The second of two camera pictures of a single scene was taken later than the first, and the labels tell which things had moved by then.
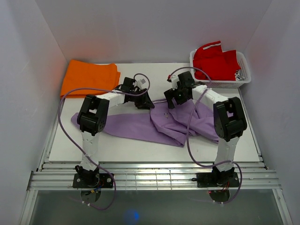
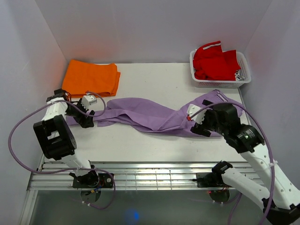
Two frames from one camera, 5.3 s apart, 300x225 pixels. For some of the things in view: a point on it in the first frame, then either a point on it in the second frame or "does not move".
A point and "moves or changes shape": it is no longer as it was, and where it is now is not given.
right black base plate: (219, 179) does not move
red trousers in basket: (217, 64) does not move
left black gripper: (145, 102) to (86, 123)
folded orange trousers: (82, 74) does not move
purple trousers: (177, 126) moves or changes shape
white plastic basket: (242, 76) does not move
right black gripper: (170, 93) to (200, 131)
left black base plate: (92, 180) does not move
